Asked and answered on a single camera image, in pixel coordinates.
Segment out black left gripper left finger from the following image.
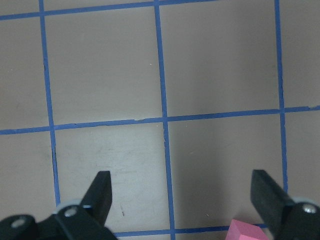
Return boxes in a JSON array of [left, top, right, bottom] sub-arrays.
[[0, 171, 117, 240]]

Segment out pink foam cube centre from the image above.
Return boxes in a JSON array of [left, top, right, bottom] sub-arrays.
[[225, 219, 269, 240]]

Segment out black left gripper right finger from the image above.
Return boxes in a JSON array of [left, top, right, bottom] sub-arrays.
[[250, 169, 320, 240]]

